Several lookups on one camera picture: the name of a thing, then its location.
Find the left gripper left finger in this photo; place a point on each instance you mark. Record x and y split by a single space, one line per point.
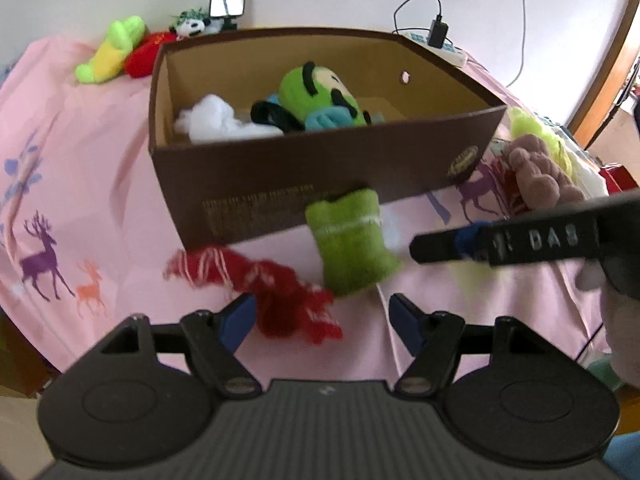
212 340

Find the finger of the right gripper with blue tip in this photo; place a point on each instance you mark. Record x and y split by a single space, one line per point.
465 243

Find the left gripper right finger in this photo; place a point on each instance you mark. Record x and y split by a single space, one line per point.
432 340

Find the red knitted fabric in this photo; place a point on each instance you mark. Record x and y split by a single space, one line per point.
285 303

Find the green knitted sock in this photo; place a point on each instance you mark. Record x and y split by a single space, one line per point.
349 237

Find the white soft cloth bundle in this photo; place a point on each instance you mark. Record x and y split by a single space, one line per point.
213 120

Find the green pea plush toy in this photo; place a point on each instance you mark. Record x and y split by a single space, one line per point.
309 88

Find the gloved right hand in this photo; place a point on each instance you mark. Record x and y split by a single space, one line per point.
620 317

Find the pink teddy bear plush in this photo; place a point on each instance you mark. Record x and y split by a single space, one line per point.
542 183

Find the neon yellow fluffy item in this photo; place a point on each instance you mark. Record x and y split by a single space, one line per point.
522 123

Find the pink patterned bedsheet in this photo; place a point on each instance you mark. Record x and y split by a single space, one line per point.
85 236

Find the white power strip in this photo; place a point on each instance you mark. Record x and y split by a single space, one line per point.
452 54

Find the black charger plug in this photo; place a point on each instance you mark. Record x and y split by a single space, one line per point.
438 32

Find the brown cardboard box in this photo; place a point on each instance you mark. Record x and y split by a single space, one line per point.
431 125

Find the red plush toy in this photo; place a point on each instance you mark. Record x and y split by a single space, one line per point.
140 63

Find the green yellow plush toy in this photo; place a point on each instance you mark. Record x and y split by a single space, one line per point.
107 62

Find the small panda plush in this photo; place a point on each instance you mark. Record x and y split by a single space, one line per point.
193 23

